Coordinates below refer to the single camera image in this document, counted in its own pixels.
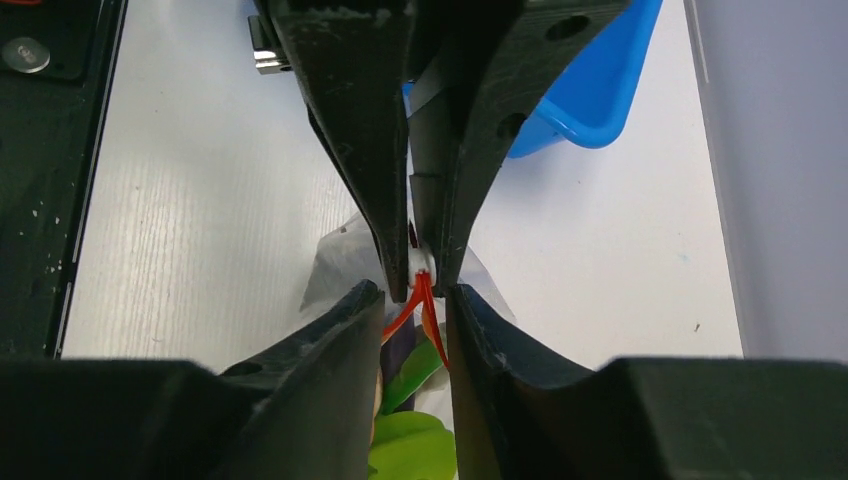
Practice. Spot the green toy chili pepper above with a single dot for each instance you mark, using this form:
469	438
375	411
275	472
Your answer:
400	392

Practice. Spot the green toy leaf vegetable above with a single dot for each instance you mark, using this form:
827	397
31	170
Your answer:
412	445

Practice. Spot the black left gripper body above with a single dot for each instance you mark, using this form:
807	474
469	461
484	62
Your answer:
269	55

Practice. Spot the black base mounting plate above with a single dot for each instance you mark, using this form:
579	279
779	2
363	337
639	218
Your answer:
57	66

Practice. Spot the white round toy slice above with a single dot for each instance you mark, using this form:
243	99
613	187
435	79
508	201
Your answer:
378	396

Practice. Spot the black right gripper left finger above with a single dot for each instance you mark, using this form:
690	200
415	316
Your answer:
301	409

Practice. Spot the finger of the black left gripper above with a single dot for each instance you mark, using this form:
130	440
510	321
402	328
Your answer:
349	58
495	63

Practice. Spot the clear zip top bag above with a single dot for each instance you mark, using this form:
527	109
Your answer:
346	256

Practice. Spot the blue plastic bin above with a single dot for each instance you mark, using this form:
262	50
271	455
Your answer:
589	103

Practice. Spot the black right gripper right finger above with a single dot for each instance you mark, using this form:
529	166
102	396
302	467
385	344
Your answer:
522	411

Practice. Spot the purple toy eggplant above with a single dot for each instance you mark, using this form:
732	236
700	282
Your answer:
395	352

